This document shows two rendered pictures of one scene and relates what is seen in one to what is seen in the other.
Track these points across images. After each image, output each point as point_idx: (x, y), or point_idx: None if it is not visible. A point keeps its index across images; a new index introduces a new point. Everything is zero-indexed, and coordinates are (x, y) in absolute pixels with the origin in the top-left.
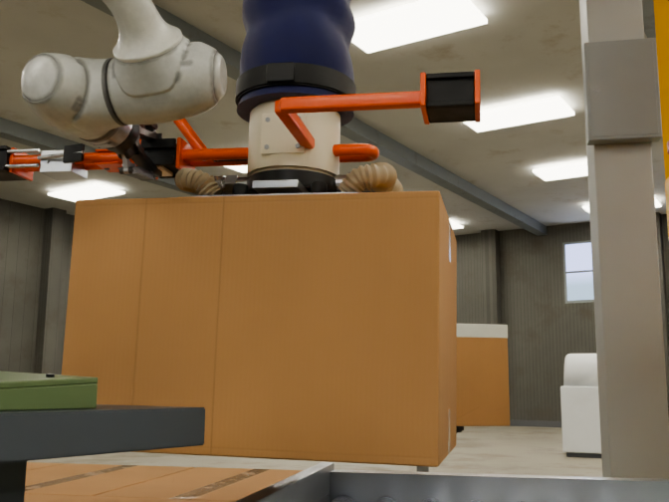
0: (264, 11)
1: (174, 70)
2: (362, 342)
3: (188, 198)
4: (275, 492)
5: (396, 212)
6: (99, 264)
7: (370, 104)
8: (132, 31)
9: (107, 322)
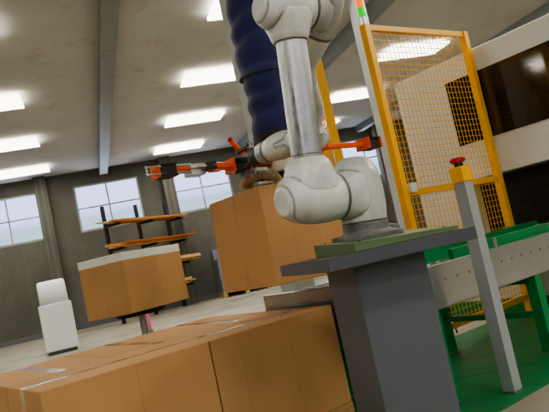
0: (275, 104)
1: (324, 136)
2: None
3: None
4: None
5: None
6: (274, 211)
7: (352, 145)
8: (319, 123)
9: (283, 233)
